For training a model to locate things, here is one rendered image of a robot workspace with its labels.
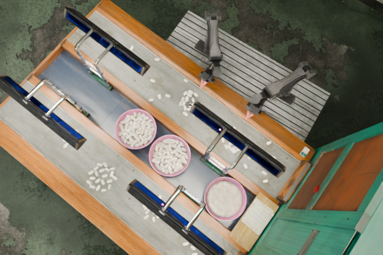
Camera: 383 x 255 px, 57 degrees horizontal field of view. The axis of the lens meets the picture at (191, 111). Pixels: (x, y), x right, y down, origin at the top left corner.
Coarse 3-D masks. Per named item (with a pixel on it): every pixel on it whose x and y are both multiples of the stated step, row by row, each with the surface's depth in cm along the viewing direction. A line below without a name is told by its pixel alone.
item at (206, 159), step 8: (224, 128) 193; (216, 144) 190; (248, 144) 190; (208, 152) 191; (200, 160) 231; (208, 160) 215; (216, 160) 203; (216, 168) 227; (224, 168) 202; (232, 168) 188; (224, 176) 225
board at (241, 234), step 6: (258, 198) 217; (264, 198) 217; (270, 204) 216; (246, 210) 215; (276, 210) 215; (240, 222) 213; (234, 228) 212; (240, 228) 212; (246, 228) 212; (234, 234) 211; (240, 234) 211; (246, 234) 211; (252, 234) 211; (234, 240) 210; (240, 240) 210; (246, 240) 210; (252, 240) 210; (246, 246) 209
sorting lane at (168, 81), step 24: (96, 24) 247; (96, 48) 243; (144, 48) 244; (120, 72) 239; (168, 72) 240; (144, 96) 235; (192, 96) 236; (192, 120) 232; (240, 120) 233; (264, 144) 230; (240, 168) 225; (288, 168) 226
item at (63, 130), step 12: (0, 84) 198; (12, 84) 198; (12, 96) 198; (24, 96) 194; (36, 108) 192; (48, 120) 191; (60, 120) 196; (60, 132) 191; (72, 132) 193; (72, 144) 192
